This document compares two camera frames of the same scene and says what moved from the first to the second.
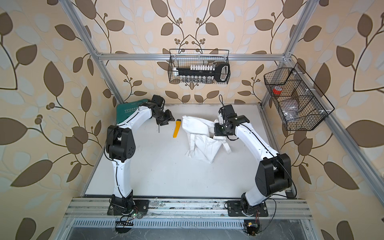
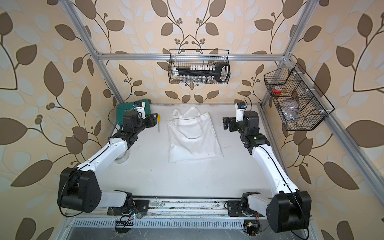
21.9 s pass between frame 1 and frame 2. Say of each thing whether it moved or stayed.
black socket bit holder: stayed
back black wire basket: stayed
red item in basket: stayed
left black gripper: moved
